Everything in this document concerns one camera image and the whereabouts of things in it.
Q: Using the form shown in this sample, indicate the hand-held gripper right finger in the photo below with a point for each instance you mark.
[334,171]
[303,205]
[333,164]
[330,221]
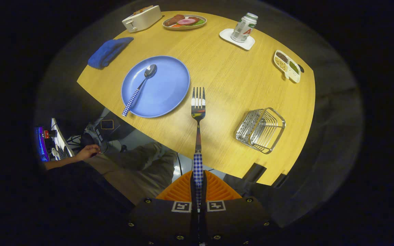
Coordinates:
[238,218]

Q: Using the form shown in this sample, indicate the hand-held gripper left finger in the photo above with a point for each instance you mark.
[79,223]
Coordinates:
[162,218]

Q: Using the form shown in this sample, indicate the person's dark top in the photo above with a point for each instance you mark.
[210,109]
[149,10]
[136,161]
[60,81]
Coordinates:
[80,184]

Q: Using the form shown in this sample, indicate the blue round plate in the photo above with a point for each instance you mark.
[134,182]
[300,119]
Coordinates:
[166,89]

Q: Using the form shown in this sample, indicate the laptop with purple screen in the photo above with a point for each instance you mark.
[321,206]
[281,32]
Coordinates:
[42,145]

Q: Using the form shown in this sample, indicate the white divided snack dish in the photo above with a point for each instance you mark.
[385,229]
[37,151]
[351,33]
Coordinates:
[287,66]

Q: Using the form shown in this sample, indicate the blue folded cloth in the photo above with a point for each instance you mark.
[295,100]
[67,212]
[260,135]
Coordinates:
[108,53]

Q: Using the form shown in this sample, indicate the white square coaster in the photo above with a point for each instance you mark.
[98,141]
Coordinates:
[226,35]

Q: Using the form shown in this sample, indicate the silver drink can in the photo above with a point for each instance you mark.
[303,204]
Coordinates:
[243,29]

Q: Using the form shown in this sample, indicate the plate of toy food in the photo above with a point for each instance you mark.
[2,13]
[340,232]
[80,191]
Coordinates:
[185,27]

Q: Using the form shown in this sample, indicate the white toaster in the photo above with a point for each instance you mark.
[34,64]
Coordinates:
[142,22]

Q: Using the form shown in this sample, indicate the brown toy sausage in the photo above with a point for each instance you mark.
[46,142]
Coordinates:
[173,20]

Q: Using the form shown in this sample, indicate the pink toy ham slice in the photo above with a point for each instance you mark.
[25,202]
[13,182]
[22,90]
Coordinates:
[186,21]

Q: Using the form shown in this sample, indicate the brown toast slices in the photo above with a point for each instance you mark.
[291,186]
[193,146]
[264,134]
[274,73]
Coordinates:
[142,9]

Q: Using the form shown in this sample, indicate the black table bracket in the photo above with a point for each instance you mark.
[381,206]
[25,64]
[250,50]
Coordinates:
[254,172]
[279,180]

